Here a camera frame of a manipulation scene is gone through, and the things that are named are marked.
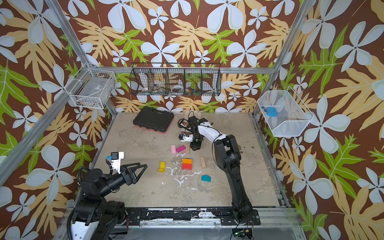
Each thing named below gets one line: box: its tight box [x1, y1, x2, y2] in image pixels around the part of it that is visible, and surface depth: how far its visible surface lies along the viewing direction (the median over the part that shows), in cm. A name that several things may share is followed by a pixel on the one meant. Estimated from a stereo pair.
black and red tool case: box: [133, 106, 175, 134], surface depth 114 cm
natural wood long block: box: [200, 156, 207, 169], surface depth 95 cm
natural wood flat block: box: [185, 143, 190, 154], surface depth 100 cm
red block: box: [181, 163, 193, 171], surface depth 92 cm
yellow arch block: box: [158, 161, 166, 173], surface depth 93 cm
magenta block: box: [175, 145, 186, 153], surface depth 101 cm
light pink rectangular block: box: [171, 145, 177, 155], surface depth 100 cm
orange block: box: [182, 158, 193, 164], surface depth 93 cm
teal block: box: [201, 174, 212, 182], surface depth 88 cm
